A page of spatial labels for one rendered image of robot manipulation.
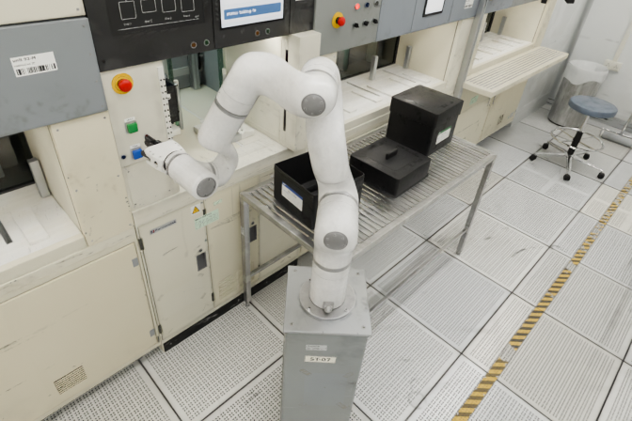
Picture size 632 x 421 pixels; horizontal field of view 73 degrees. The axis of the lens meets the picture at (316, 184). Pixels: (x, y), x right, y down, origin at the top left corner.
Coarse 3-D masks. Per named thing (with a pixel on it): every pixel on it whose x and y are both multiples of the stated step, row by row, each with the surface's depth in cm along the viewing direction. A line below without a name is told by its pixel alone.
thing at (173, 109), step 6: (168, 84) 195; (174, 84) 193; (168, 90) 191; (174, 90) 193; (168, 96) 192; (174, 96) 194; (168, 102) 194; (174, 102) 196; (174, 108) 197; (174, 114) 198; (174, 120) 200
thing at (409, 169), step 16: (384, 144) 213; (400, 144) 215; (352, 160) 203; (368, 160) 200; (384, 160) 201; (400, 160) 202; (416, 160) 203; (368, 176) 199; (384, 176) 192; (400, 176) 190; (416, 176) 200; (384, 192) 196; (400, 192) 194
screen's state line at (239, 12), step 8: (232, 8) 147; (240, 8) 149; (248, 8) 152; (256, 8) 154; (264, 8) 157; (272, 8) 159; (280, 8) 162; (224, 16) 146; (232, 16) 148; (240, 16) 151
